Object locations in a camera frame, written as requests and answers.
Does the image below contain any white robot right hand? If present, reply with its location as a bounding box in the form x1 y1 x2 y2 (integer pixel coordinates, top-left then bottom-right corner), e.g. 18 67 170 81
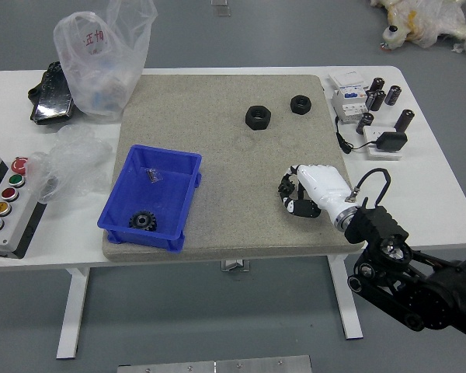
276 163 357 219

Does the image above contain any blue plastic box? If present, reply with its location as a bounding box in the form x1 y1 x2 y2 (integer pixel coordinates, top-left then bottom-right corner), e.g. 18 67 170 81
96 144 203 254

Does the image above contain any big black gear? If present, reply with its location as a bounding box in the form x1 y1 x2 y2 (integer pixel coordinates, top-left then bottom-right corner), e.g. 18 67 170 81
127 210 158 232

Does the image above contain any small black hex nut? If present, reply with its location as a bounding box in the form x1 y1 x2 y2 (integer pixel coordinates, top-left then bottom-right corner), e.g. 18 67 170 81
290 95 313 115

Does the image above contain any big black hex nut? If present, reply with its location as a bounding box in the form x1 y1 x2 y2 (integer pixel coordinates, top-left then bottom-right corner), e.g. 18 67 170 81
244 104 274 131

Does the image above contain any grey push-button control box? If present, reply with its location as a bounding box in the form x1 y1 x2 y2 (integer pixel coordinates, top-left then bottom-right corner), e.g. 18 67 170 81
0 149 48 260

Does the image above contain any white power socket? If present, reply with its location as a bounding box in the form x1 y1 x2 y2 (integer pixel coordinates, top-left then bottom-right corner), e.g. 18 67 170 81
363 125 405 162

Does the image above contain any black plug adapter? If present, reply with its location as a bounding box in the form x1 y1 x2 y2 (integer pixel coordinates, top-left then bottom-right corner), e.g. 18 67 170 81
374 131 409 153

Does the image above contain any white circuit breaker blue label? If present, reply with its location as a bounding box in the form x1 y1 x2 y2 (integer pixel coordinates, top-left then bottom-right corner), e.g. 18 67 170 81
331 85 371 126

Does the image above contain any grey-brown table mat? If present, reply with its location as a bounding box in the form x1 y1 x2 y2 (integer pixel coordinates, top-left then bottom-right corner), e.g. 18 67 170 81
102 74 364 262

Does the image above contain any white table leg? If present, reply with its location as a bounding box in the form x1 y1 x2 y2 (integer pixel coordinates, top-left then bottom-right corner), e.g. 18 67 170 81
326 256 364 341
55 267 91 361

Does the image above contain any small bagged metal part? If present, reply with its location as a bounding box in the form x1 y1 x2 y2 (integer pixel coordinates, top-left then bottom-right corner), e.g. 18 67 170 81
144 167 165 184

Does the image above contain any plush toy in plastic wrap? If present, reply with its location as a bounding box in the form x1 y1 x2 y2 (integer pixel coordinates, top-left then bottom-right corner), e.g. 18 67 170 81
369 0 466 62

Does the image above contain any small metal floor fixture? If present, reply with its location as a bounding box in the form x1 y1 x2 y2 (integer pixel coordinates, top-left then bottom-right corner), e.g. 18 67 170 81
210 0 233 18

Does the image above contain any grey metal floor plate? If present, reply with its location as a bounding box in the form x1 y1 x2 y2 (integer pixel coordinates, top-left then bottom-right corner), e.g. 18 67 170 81
116 354 313 373

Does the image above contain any white plastic bag red print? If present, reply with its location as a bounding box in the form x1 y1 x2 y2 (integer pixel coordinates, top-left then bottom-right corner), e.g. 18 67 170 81
53 0 158 125

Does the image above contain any clear crumpled plastic wrap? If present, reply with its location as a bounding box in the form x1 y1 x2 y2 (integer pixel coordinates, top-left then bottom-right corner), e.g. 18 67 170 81
26 124 116 204

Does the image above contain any black glossy plastic package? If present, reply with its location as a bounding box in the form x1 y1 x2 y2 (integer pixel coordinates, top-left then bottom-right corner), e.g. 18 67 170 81
27 61 77 127

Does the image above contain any black adapter cord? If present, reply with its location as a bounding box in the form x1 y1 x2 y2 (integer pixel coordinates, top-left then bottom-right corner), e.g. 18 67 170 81
334 116 377 154

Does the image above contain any white flat switch box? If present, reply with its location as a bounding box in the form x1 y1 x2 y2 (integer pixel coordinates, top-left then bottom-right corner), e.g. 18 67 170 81
329 70 369 91

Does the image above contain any metal bracket under table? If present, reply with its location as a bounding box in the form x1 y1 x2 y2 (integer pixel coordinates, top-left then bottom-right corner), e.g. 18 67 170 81
220 259 252 274

